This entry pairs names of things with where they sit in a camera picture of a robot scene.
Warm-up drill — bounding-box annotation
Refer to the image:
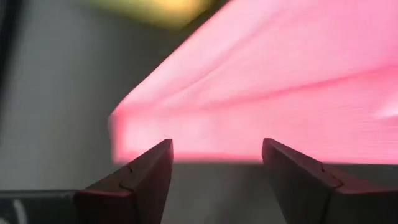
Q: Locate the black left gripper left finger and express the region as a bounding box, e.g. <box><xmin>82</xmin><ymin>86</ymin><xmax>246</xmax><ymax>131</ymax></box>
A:
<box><xmin>73</xmin><ymin>138</ymin><xmax>174</xmax><ymax>224</ymax></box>

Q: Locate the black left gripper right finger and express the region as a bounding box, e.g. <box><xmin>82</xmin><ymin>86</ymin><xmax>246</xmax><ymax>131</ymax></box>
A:
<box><xmin>261</xmin><ymin>138</ymin><xmax>398</xmax><ymax>224</ymax></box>

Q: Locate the pink microfiber towel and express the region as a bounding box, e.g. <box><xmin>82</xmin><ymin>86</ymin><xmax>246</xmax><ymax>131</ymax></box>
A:
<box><xmin>108</xmin><ymin>0</ymin><xmax>398</xmax><ymax>166</ymax></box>

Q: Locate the yellow plastic bin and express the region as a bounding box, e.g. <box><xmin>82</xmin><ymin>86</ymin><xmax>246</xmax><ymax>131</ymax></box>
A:
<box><xmin>82</xmin><ymin>0</ymin><xmax>214</xmax><ymax>29</ymax></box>

